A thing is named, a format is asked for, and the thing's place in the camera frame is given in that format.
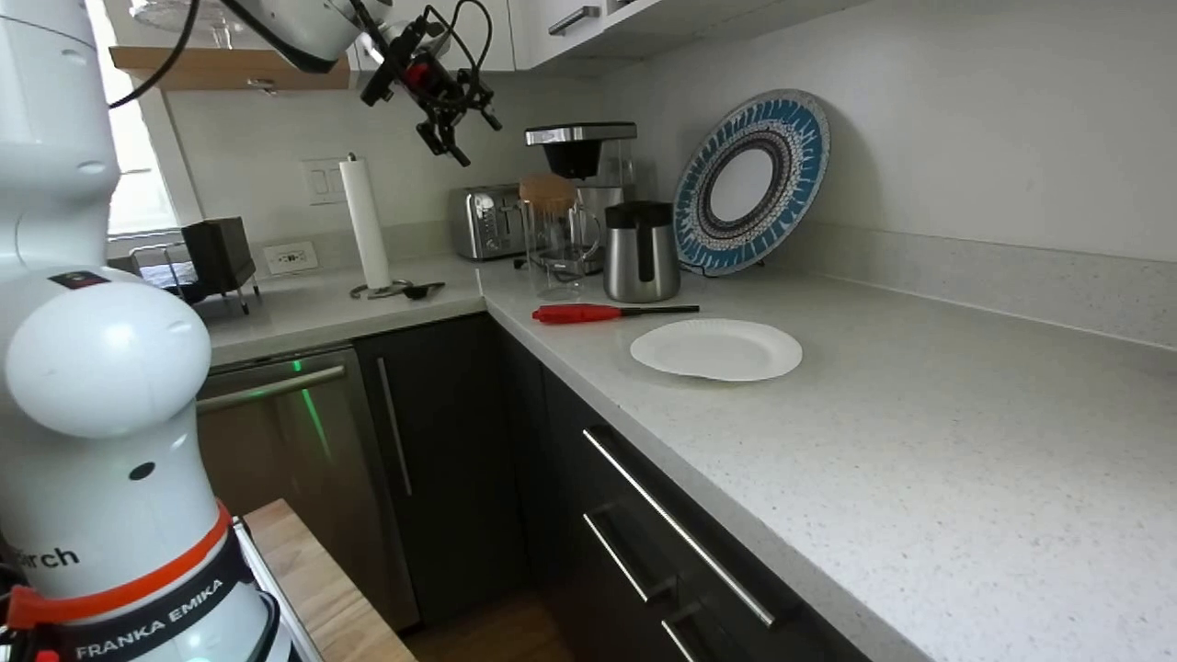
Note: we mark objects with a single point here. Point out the stainless steel dishwasher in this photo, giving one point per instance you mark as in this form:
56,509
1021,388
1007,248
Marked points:
296,428

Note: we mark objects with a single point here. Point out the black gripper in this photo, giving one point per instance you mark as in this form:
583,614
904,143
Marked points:
438,72

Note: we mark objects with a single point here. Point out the wall power outlet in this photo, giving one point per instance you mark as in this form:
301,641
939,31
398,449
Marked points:
279,259

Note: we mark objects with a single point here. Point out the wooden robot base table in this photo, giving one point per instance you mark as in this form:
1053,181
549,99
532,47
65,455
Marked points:
322,594

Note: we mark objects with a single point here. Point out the blue white decorative plate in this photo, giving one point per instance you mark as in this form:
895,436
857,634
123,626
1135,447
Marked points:
751,181

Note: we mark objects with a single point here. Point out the stainless steel toaster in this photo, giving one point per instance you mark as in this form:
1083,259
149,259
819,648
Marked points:
490,226

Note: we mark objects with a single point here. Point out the clear glass jug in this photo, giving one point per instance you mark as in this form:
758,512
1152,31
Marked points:
557,248

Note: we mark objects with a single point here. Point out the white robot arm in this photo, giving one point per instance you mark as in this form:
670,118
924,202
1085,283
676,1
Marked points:
120,545

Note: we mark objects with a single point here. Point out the steel thermal carafe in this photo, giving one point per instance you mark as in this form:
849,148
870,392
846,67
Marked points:
642,263

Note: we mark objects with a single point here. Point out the red handled screwdriver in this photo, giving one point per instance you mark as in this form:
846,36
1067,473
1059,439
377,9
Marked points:
597,313

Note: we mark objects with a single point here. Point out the black silver coffee maker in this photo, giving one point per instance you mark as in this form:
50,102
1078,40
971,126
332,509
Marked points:
573,154

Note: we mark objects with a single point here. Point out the white paper towel roll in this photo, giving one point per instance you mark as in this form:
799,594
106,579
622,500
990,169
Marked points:
365,224

